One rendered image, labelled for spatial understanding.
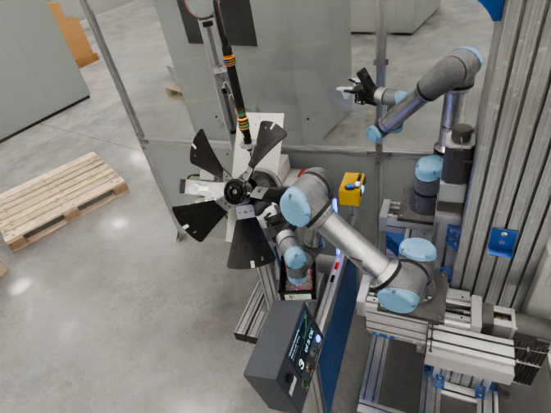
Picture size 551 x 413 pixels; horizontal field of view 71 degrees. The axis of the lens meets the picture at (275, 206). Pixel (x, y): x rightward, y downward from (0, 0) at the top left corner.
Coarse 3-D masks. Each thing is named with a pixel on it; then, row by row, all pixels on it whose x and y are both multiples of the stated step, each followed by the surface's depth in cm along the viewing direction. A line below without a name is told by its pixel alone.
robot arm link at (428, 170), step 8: (424, 160) 163; (432, 160) 162; (440, 160) 161; (416, 168) 164; (424, 168) 160; (432, 168) 159; (440, 168) 158; (416, 176) 165; (424, 176) 160; (432, 176) 159; (416, 184) 167; (424, 184) 162; (432, 184) 161; (424, 192) 165; (432, 192) 164
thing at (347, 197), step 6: (348, 174) 197; (354, 174) 196; (348, 180) 193; (354, 180) 192; (342, 186) 190; (354, 186) 188; (360, 186) 188; (342, 192) 188; (348, 192) 186; (354, 192) 185; (342, 198) 190; (348, 198) 189; (354, 198) 188; (360, 198) 190; (342, 204) 193; (348, 204) 191; (354, 204) 190
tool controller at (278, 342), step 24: (288, 312) 117; (264, 336) 114; (288, 336) 110; (312, 336) 121; (264, 360) 107; (288, 360) 107; (312, 360) 119; (264, 384) 105; (288, 384) 106; (288, 408) 110
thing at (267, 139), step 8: (264, 120) 182; (272, 128) 175; (280, 128) 171; (264, 136) 177; (272, 136) 172; (280, 136) 169; (264, 144) 174; (272, 144) 170; (256, 152) 178; (264, 152) 172; (256, 160) 174
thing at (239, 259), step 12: (240, 228) 177; (252, 228) 179; (240, 240) 176; (252, 240) 178; (264, 240) 180; (240, 252) 176; (252, 252) 177; (264, 252) 179; (228, 264) 175; (240, 264) 176; (264, 264) 178
